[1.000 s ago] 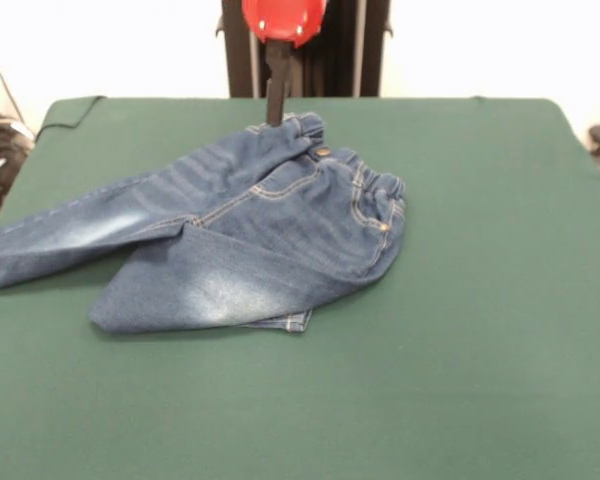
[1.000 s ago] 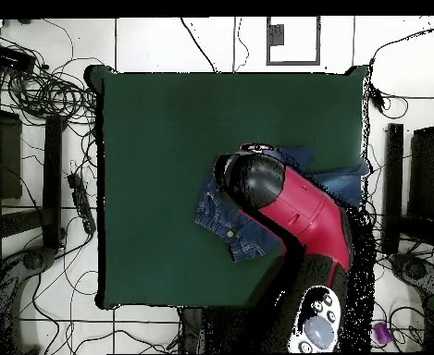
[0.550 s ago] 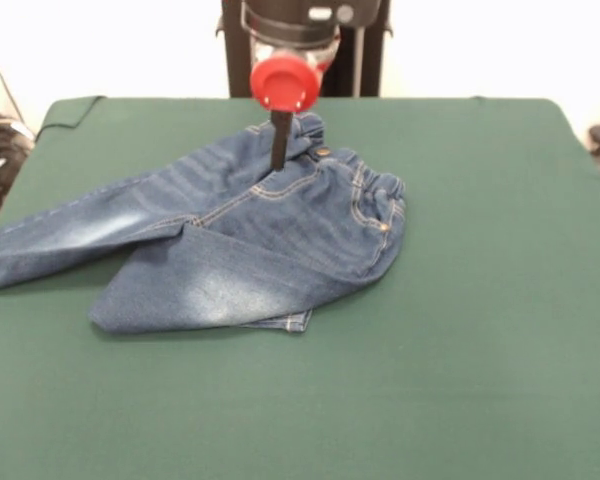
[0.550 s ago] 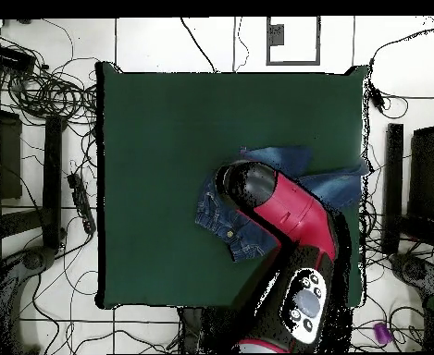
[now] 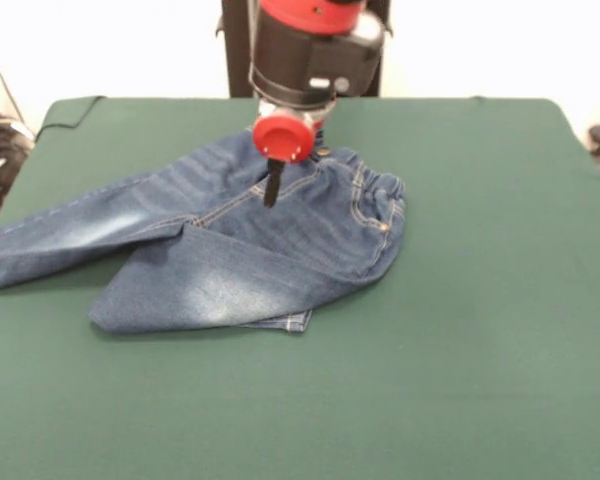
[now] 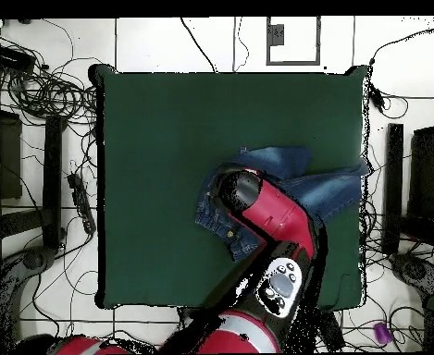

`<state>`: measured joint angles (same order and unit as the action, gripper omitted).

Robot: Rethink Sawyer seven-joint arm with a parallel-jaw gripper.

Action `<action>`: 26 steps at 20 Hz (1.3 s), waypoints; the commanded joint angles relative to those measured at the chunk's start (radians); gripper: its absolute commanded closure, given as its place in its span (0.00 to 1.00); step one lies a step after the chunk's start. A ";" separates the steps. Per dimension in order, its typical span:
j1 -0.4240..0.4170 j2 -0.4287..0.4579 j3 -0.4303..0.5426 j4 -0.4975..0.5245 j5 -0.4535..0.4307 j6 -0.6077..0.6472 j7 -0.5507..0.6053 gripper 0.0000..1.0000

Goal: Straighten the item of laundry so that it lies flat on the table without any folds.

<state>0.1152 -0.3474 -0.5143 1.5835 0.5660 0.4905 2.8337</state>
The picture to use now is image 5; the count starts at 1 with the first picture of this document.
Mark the dark green table cloth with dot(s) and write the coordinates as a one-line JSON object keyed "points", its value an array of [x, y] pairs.
{"points": [[430, 350]]}

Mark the blue denim jeans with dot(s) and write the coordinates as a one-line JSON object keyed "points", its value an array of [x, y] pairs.
{"points": [[230, 240]]}

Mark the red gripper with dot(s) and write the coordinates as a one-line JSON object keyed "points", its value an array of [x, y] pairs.
{"points": [[282, 140]]}

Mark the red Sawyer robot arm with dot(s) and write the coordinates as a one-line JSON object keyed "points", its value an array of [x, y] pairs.
{"points": [[305, 55]]}

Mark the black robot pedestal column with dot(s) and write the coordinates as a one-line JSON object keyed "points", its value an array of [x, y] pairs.
{"points": [[235, 50]]}

